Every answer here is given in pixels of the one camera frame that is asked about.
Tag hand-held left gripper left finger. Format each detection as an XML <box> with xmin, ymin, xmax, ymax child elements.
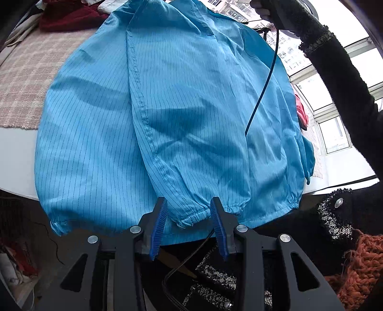
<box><xmin>35</xmin><ymin>197</ymin><xmax>167</xmax><ymax>311</ymax></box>

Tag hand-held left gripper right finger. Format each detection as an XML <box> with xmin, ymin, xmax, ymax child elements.
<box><xmin>210</xmin><ymin>197</ymin><xmax>344</xmax><ymax>311</ymax></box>

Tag blue striped jacket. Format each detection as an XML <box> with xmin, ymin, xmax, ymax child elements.
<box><xmin>34</xmin><ymin>0</ymin><xmax>316</xmax><ymax>241</ymax></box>

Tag person's right hand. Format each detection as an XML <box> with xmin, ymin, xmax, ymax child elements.
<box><xmin>250</xmin><ymin>0</ymin><xmax>277</xmax><ymax>29</ymax></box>

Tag black tweed jacket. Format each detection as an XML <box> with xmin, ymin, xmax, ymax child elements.
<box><xmin>144</xmin><ymin>179</ymin><xmax>383</xmax><ymax>311</ymax></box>

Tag orange knitted scarf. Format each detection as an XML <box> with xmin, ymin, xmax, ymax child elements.
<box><xmin>325</xmin><ymin>230</ymin><xmax>383</xmax><ymax>311</ymax></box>

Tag pink t-shirt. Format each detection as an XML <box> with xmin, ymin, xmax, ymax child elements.
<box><xmin>295</xmin><ymin>93</ymin><xmax>309</xmax><ymax>130</ymax></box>

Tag apartment buildings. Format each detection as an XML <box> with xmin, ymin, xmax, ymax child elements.
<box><xmin>206</xmin><ymin>0</ymin><xmax>303</xmax><ymax>69</ymax></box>

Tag pink plaid cloth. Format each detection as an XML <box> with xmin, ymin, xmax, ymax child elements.
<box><xmin>0</xmin><ymin>27</ymin><xmax>325</xmax><ymax>178</ymax></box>

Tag dark red garment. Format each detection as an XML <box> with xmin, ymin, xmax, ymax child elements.
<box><xmin>39</xmin><ymin>0</ymin><xmax>109</xmax><ymax>32</ymax></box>

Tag white garment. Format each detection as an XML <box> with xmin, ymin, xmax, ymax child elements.
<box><xmin>81</xmin><ymin>0</ymin><xmax>132</xmax><ymax>14</ymax></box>

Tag beige cloth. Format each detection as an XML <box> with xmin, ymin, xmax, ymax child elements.
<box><xmin>0</xmin><ymin>12</ymin><xmax>44</xmax><ymax>65</ymax></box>

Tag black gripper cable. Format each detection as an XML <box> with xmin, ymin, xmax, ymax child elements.
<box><xmin>245</xmin><ymin>26</ymin><xmax>280</xmax><ymax>136</ymax></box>
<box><xmin>162</xmin><ymin>229</ymin><xmax>215</xmax><ymax>311</ymax></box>

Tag white window frame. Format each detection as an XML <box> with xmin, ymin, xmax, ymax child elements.
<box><xmin>287</xmin><ymin>33</ymin><xmax>383</xmax><ymax>156</ymax></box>

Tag white ring light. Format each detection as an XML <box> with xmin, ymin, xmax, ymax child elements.
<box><xmin>284</xmin><ymin>0</ymin><xmax>321</xmax><ymax>39</ymax></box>

